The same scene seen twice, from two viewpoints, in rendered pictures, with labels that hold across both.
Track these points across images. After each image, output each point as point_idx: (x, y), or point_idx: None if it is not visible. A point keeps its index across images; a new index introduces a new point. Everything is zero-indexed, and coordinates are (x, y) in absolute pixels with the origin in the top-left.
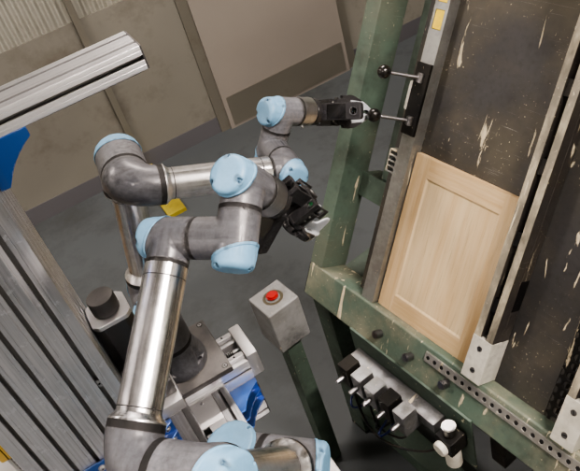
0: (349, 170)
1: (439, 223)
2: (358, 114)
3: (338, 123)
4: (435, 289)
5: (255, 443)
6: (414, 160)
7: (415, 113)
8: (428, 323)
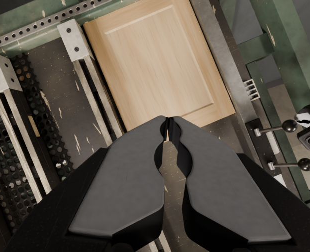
0: (285, 47)
1: (180, 86)
2: (303, 140)
3: None
4: (147, 43)
5: None
6: (233, 105)
7: (256, 140)
8: (132, 16)
